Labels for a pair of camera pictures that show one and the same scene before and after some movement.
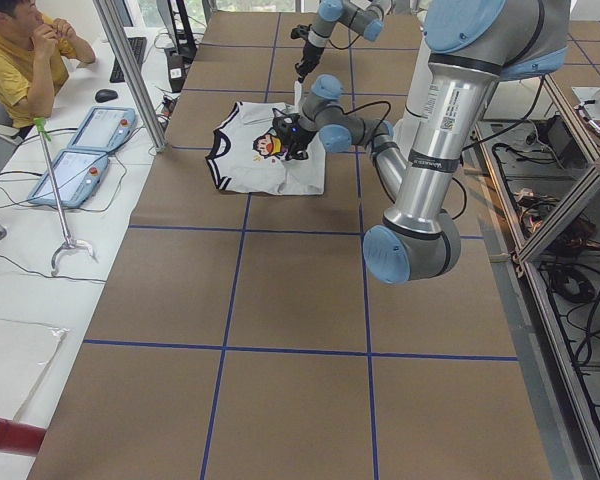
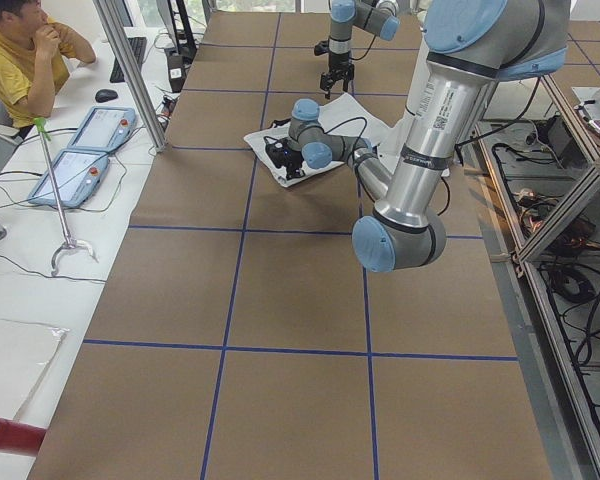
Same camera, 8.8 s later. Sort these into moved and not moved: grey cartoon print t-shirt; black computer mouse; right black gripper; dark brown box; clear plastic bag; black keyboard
Moved: right black gripper; grey cartoon print t-shirt
Not moved: clear plastic bag; black keyboard; black computer mouse; dark brown box
